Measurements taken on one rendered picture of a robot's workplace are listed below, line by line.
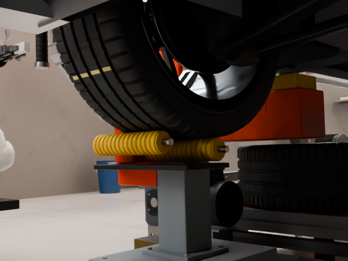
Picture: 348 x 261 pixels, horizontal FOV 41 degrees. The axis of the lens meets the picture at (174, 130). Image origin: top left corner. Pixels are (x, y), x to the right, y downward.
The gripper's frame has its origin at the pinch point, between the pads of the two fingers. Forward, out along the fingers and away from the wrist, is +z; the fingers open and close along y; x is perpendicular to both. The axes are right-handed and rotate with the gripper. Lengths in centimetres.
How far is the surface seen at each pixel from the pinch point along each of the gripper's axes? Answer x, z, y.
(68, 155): -35, -366, -256
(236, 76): -13, 57, -35
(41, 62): -6.8, 13.7, 1.2
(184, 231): -54, 57, -12
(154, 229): -69, -19, -73
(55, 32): -6.2, 43.6, 14.9
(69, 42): -9, 48, 14
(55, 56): -9.5, 34.7, 9.6
